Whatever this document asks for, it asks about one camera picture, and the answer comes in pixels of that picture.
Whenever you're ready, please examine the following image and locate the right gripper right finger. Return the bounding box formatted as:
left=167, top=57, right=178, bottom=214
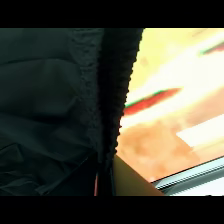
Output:
left=112, top=154, right=165, bottom=197

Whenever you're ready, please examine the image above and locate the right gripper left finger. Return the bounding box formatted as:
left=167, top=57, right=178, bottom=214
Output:
left=35, top=153, right=100, bottom=197

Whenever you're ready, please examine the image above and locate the black garment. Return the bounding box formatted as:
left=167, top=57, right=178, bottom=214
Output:
left=0, top=27, right=145, bottom=197

